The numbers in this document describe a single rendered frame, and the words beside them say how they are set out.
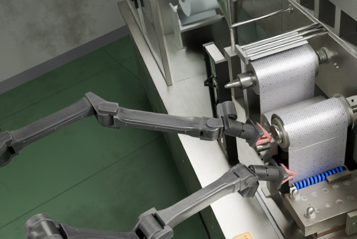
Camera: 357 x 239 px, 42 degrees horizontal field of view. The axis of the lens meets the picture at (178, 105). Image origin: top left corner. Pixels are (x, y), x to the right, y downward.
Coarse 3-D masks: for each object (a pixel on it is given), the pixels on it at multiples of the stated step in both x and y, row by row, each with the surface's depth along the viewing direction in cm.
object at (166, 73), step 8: (136, 0) 287; (152, 0) 232; (136, 8) 290; (152, 8) 235; (136, 16) 330; (152, 16) 239; (144, 32) 307; (160, 32) 244; (160, 40) 247; (160, 48) 250; (168, 64) 257; (168, 72) 260; (168, 80) 263
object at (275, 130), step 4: (276, 124) 171; (272, 128) 172; (276, 128) 169; (272, 132) 174; (276, 132) 169; (280, 132) 168; (276, 136) 172; (280, 136) 169; (276, 140) 172; (280, 140) 169
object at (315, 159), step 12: (324, 144) 173; (336, 144) 175; (288, 156) 172; (300, 156) 173; (312, 156) 175; (324, 156) 177; (336, 156) 180; (288, 168) 176; (300, 168) 178; (312, 168) 180; (324, 168) 182; (288, 180) 180; (300, 180) 182
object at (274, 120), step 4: (340, 100) 172; (344, 104) 171; (348, 112) 170; (348, 116) 170; (272, 120) 174; (276, 120) 170; (348, 120) 171; (272, 124) 176; (280, 124) 168; (348, 124) 172; (280, 128) 168; (284, 132) 167; (284, 136) 167; (284, 140) 168; (280, 144) 174; (284, 144) 169
